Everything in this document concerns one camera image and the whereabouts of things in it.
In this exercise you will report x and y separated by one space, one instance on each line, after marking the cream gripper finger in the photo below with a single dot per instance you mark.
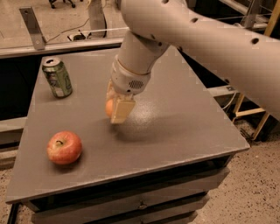
110 91
123 104

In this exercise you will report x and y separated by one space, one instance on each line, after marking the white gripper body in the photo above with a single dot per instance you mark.
126 79

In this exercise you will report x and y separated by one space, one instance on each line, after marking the orange fruit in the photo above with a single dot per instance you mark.
109 108

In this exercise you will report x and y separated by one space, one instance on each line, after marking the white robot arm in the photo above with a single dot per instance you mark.
248 60

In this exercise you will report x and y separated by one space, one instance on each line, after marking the red apple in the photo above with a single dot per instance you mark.
64 148

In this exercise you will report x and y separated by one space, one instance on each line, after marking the green soda can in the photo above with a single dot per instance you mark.
57 77

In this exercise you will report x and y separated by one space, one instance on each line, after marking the grey drawer cabinet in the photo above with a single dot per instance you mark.
152 169

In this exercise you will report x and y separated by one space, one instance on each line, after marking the metal railing bar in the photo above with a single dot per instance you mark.
68 47

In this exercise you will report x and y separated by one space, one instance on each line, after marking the white pedestal base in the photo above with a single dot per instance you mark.
97 20

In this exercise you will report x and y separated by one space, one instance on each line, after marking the left metal railing bracket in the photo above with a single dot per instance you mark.
32 25

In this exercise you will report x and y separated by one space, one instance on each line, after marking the metal railing bracket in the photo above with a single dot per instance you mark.
32 25
250 17

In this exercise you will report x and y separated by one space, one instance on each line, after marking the right metal railing bracket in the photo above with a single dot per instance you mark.
250 17

